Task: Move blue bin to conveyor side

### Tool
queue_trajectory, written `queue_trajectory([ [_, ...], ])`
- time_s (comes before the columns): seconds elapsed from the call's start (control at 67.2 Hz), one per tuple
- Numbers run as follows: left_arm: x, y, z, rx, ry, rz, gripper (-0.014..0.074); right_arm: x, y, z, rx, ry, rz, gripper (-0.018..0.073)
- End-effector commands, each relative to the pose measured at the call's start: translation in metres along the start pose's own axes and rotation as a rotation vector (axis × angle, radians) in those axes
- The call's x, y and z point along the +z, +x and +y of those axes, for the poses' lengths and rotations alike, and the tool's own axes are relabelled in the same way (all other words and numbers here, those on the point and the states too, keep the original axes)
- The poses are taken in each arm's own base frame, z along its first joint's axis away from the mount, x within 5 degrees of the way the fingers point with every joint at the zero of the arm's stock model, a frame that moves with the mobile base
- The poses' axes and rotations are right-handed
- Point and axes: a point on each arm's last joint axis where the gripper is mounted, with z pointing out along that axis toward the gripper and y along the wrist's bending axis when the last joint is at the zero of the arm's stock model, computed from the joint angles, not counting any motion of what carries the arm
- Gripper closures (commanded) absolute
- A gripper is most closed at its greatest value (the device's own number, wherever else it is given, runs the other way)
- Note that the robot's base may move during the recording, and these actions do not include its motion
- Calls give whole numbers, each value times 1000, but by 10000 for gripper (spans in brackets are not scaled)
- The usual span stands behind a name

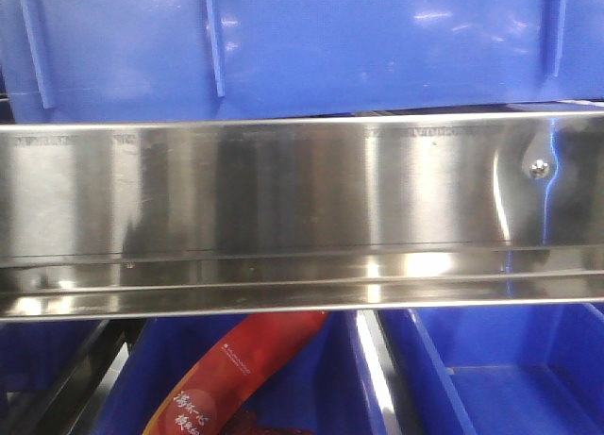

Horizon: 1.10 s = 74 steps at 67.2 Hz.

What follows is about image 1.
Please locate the blue bin far left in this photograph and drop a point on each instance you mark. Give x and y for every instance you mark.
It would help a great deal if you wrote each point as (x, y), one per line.
(33, 353)

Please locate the red snack package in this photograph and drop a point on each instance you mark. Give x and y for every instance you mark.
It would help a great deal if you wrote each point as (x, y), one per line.
(218, 384)

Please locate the blue bin with package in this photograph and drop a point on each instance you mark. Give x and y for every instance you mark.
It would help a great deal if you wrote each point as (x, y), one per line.
(326, 388)

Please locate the steel divider bar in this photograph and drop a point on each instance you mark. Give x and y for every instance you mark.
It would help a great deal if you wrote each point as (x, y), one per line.
(379, 366)

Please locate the large blue plastic bin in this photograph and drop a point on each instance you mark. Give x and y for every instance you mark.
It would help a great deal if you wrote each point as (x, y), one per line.
(165, 60)

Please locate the stainless steel shelf rail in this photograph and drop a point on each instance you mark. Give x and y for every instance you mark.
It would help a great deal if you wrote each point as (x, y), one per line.
(155, 219)

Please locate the small steel screw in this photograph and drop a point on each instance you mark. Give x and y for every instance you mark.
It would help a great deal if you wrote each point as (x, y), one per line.
(539, 169)

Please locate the empty blue bin right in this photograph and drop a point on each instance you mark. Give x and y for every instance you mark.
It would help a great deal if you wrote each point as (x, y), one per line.
(526, 369)

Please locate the black metal frame bar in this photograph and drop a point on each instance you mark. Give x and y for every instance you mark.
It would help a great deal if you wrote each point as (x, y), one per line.
(74, 398)

